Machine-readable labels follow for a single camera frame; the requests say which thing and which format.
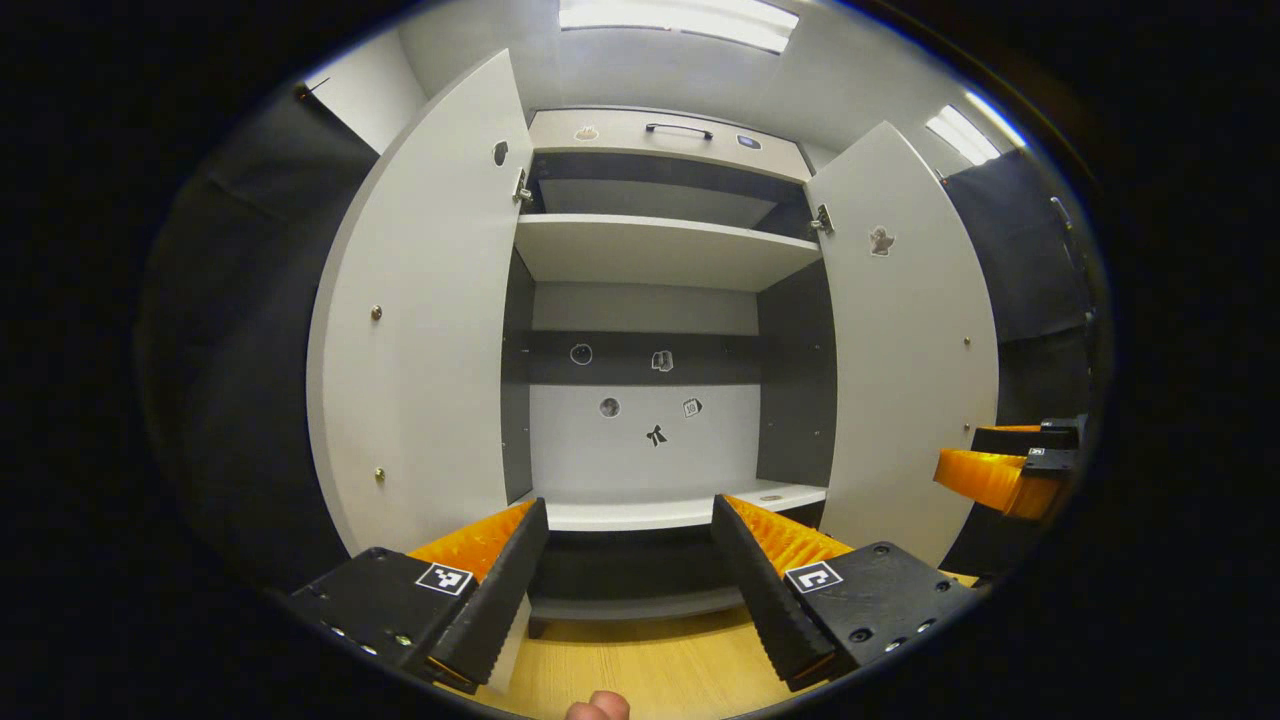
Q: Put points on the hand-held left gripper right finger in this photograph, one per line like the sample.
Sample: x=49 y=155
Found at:
x=765 y=600

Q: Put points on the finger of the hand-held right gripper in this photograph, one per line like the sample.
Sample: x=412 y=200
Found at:
x=980 y=478
x=1020 y=438

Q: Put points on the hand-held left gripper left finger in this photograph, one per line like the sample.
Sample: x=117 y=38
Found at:
x=495 y=600

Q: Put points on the beige shoe cabinet door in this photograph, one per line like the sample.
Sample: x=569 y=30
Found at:
x=900 y=380
x=430 y=330

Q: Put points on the white cabinet shelf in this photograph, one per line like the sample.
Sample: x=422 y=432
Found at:
x=650 y=250
x=640 y=514

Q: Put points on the metal door hinge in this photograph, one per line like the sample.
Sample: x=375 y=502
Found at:
x=823 y=219
x=521 y=188

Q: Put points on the dark metal stand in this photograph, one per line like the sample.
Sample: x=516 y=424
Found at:
x=1078 y=270

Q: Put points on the narrow ceiling light panel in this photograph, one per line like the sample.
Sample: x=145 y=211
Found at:
x=965 y=132

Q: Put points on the black backdrop cloth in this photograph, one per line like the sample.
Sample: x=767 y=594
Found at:
x=250 y=350

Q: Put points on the wide ceiling light panel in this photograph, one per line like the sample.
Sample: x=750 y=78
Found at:
x=680 y=22

